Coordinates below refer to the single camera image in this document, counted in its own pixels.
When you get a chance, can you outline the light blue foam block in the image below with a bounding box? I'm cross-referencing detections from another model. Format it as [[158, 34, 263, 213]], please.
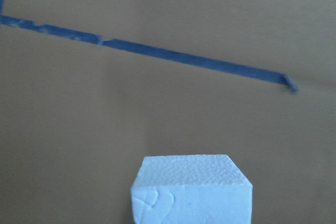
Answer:
[[131, 154, 253, 223]]

